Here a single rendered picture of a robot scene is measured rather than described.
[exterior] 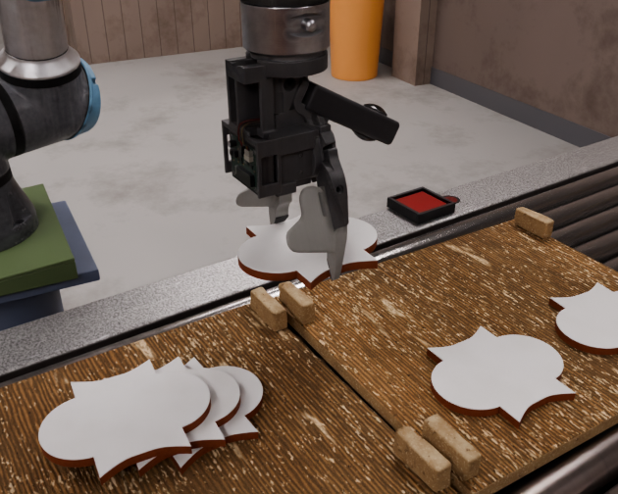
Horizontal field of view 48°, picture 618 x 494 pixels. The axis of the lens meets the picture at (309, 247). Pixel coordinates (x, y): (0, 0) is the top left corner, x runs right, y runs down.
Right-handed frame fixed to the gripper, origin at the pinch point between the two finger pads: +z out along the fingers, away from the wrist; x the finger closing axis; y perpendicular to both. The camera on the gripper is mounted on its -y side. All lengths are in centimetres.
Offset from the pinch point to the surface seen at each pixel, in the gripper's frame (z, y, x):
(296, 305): 9.8, -0.7, -4.0
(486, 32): 62, -292, -269
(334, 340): 11.8, -2.3, 1.4
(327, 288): 11.9, -7.3, -7.9
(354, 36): 75, -251, -353
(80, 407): 8.6, 25.0, 1.2
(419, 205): 12.8, -33.1, -21.6
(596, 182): 14, -67, -15
